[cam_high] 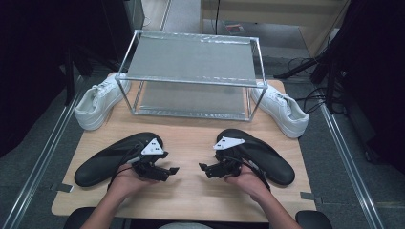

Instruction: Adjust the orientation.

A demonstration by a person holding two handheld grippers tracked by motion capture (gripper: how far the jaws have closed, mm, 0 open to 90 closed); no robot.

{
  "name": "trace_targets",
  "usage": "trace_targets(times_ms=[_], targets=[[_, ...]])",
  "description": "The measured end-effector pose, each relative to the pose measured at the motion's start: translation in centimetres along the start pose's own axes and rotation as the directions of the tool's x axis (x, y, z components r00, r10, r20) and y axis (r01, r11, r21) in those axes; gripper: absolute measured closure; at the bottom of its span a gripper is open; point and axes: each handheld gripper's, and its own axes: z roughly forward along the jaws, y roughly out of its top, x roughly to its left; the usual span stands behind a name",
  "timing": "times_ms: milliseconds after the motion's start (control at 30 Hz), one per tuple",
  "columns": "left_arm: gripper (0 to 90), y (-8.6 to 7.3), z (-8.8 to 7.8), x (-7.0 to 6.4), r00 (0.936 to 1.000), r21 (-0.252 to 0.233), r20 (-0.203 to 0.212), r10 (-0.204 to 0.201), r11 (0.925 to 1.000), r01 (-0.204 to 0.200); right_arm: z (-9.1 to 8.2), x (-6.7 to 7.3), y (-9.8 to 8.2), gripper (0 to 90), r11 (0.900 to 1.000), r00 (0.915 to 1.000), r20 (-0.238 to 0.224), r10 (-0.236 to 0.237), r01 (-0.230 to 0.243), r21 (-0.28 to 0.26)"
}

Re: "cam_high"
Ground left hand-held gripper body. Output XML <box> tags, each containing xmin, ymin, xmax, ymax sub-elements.
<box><xmin>131</xmin><ymin>137</ymin><xmax>170</xmax><ymax>182</ymax></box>

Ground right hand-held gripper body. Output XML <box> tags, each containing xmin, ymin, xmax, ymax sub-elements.
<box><xmin>212</xmin><ymin>136</ymin><xmax>245</xmax><ymax>177</ymax></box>

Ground black slipper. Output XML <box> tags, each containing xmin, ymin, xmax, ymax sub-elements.
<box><xmin>74</xmin><ymin>132</ymin><xmax>164</xmax><ymax>188</ymax></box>
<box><xmin>215</xmin><ymin>128</ymin><xmax>296</xmax><ymax>187</ymax></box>

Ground white sneaker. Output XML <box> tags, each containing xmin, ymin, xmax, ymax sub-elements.
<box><xmin>74</xmin><ymin>72</ymin><xmax>132</xmax><ymax>132</ymax></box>
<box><xmin>250</xmin><ymin>79</ymin><xmax>310</xmax><ymax>139</ymax></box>

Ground metal shoe rack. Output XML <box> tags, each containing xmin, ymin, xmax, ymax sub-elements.
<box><xmin>114</xmin><ymin>29</ymin><xmax>268</xmax><ymax>122</ymax></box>

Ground person's right hand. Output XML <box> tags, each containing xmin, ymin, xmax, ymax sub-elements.
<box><xmin>224</xmin><ymin>165</ymin><xmax>271</xmax><ymax>203</ymax></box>

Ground person's left hand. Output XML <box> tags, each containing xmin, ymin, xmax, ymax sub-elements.
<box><xmin>109</xmin><ymin>163</ymin><xmax>160</xmax><ymax>199</ymax></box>

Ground person's grey clothing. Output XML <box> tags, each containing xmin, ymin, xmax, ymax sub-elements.
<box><xmin>158</xmin><ymin>222</ymin><xmax>206</xmax><ymax>229</ymax></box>

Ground grey tape piece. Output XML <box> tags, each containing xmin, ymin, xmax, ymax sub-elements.
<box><xmin>50</xmin><ymin>182</ymin><xmax>75</xmax><ymax>194</ymax></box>
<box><xmin>299</xmin><ymin>191</ymin><xmax>323</xmax><ymax>205</ymax></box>

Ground black tripod leg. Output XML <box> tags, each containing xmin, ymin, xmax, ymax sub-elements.
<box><xmin>272</xmin><ymin>56</ymin><xmax>323</xmax><ymax>80</ymax></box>

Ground black chair armrest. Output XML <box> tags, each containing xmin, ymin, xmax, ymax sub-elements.
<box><xmin>294</xmin><ymin>210</ymin><xmax>333</xmax><ymax>229</ymax></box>
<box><xmin>62</xmin><ymin>206</ymin><xmax>96</xmax><ymax>229</ymax></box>

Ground black metal stand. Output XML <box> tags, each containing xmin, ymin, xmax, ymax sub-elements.
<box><xmin>62</xmin><ymin>47</ymin><xmax>94</xmax><ymax>107</ymax></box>

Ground red flat item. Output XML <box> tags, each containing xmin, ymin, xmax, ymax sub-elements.
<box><xmin>224</xmin><ymin>22</ymin><xmax>245</xmax><ymax>34</ymax></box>

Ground wooden cabinet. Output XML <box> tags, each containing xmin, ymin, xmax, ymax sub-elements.
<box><xmin>200</xmin><ymin>0</ymin><xmax>352</xmax><ymax>58</ymax></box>

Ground left hand-held gripper cable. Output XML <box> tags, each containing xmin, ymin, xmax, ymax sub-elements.
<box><xmin>107</xmin><ymin>141</ymin><xmax>146</xmax><ymax>192</ymax></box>

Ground hand-held gripper cable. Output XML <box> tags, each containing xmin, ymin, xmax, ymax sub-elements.
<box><xmin>223</xmin><ymin>154</ymin><xmax>272</xmax><ymax>194</ymax></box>
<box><xmin>107</xmin><ymin>141</ymin><xmax>146</xmax><ymax>192</ymax></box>

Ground right hand-held gripper cable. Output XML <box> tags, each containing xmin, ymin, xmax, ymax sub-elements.
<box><xmin>223</xmin><ymin>154</ymin><xmax>272</xmax><ymax>194</ymax></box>

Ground black floor cables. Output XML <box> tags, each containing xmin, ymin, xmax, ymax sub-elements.
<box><xmin>288</xmin><ymin>56</ymin><xmax>347</xmax><ymax>115</ymax></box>

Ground metal floor rail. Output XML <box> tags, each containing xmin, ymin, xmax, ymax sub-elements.
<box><xmin>319</xmin><ymin>103</ymin><xmax>387</xmax><ymax>229</ymax></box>
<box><xmin>0</xmin><ymin>75</ymin><xmax>84</xmax><ymax>229</ymax></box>

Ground black hanging cable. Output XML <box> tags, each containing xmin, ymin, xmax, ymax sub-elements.
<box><xmin>215</xmin><ymin>0</ymin><xmax>222</xmax><ymax>35</ymax></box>

